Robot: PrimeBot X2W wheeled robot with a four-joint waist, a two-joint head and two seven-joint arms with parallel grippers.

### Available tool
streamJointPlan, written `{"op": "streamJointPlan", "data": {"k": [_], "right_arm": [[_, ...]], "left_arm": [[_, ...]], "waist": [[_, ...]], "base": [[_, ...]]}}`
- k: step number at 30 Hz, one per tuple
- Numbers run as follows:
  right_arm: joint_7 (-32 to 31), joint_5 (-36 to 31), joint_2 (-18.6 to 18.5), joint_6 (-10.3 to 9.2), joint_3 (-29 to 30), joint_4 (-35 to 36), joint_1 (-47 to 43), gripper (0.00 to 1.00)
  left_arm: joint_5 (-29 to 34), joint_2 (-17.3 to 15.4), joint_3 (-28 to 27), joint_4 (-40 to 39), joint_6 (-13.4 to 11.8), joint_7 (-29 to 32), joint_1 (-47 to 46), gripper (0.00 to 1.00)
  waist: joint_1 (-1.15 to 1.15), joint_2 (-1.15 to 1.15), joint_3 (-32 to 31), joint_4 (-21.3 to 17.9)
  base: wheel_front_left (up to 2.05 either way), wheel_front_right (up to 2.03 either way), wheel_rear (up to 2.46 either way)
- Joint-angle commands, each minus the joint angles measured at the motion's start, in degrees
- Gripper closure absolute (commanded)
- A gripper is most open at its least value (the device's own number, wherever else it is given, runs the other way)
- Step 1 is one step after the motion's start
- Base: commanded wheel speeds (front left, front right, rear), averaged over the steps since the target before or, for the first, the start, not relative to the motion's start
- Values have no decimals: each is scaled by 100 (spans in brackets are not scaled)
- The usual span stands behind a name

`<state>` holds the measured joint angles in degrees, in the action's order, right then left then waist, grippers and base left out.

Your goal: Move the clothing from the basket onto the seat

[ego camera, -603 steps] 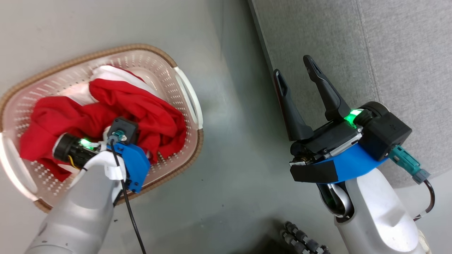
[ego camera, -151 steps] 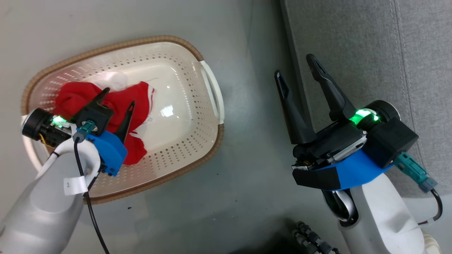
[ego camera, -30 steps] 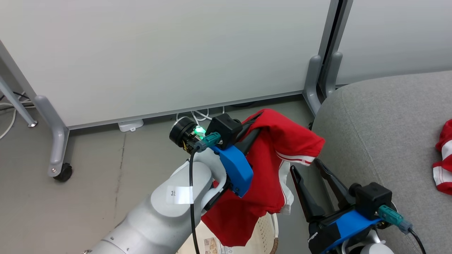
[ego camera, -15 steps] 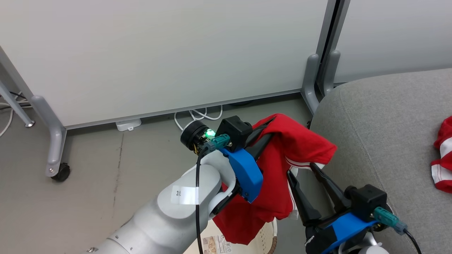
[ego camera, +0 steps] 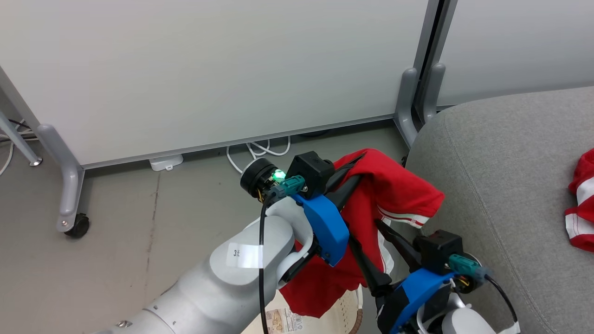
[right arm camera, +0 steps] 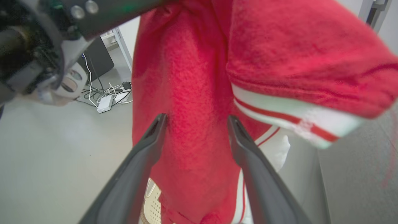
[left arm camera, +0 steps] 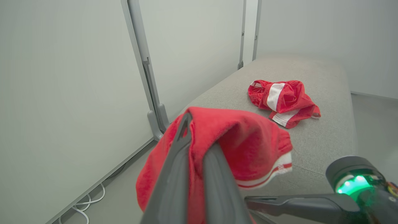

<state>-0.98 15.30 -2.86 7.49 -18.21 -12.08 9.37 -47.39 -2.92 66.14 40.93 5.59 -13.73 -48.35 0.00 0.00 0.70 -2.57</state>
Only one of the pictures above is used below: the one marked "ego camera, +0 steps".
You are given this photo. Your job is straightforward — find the right arm teal plug cable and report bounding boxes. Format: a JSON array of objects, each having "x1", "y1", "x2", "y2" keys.
[{"x1": 448, "y1": 254, "x2": 520, "y2": 326}]

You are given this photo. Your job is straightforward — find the large white partition panel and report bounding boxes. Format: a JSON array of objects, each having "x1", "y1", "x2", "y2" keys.
[{"x1": 0, "y1": 0, "x2": 431, "y2": 170}]

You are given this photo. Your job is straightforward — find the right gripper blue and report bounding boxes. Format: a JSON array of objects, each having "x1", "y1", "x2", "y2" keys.
[{"x1": 348, "y1": 219, "x2": 455, "y2": 334}]

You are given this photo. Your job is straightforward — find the grey fabric sofa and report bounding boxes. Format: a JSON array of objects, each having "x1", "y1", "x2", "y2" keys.
[{"x1": 403, "y1": 86, "x2": 594, "y2": 334}]

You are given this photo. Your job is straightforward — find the white power adapter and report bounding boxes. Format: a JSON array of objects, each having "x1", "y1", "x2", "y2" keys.
[{"x1": 148, "y1": 154, "x2": 184, "y2": 172}]

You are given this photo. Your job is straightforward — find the arm teal plug cable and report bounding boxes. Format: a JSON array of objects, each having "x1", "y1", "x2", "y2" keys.
[
  {"x1": 258, "y1": 175, "x2": 308, "y2": 334},
  {"x1": 448, "y1": 254, "x2": 520, "y2": 326}
]

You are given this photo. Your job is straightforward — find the coiled white cable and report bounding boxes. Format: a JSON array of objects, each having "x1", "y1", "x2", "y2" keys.
[{"x1": 226, "y1": 135, "x2": 292, "y2": 175}]

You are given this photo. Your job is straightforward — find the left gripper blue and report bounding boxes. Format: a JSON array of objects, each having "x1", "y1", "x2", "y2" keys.
[{"x1": 291, "y1": 154, "x2": 366, "y2": 268}]

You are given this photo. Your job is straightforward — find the grey partition foot with caster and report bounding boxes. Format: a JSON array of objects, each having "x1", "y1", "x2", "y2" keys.
[{"x1": 37, "y1": 123, "x2": 90, "y2": 239}]

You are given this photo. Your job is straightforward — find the white floor cable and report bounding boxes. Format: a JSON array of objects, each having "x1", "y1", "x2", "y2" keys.
[{"x1": 0, "y1": 124, "x2": 38, "y2": 177}]

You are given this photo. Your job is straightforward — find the grey metal table leg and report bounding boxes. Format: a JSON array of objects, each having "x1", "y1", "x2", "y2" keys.
[{"x1": 0, "y1": 110, "x2": 43, "y2": 167}]

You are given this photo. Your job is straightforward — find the black floor cable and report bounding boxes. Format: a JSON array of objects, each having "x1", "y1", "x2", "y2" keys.
[{"x1": 6, "y1": 119, "x2": 37, "y2": 141}]

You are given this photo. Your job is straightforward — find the white tape label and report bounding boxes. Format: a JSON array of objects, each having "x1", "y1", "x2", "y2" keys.
[{"x1": 226, "y1": 243, "x2": 265, "y2": 269}]

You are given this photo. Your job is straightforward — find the beige plastic laundry basket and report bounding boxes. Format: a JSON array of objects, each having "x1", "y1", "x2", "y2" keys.
[{"x1": 241, "y1": 284, "x2": 364, "y2": 334}]

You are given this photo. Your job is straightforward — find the red garment thin striped hem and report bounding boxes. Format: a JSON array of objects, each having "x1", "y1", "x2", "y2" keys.
[{"x1": 278, "y1": 148, "x2": 446, "y2": 319}]

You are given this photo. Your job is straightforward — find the left arm teal plug cable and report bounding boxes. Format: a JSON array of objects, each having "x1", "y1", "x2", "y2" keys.
[{"x1": 258, "y1": 175, "x2": 308, "y2": 334}]

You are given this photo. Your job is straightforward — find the red garment wide white bands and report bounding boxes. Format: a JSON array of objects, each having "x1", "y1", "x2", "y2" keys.
[{"x1": 564, "y1": 148, "x2": 594, "y2": 254}]

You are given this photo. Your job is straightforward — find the narrow white partition panel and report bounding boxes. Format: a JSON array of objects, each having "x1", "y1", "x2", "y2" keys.
[{"x1": 435, "y1": 0, "x2": 594, "y2": 108}]

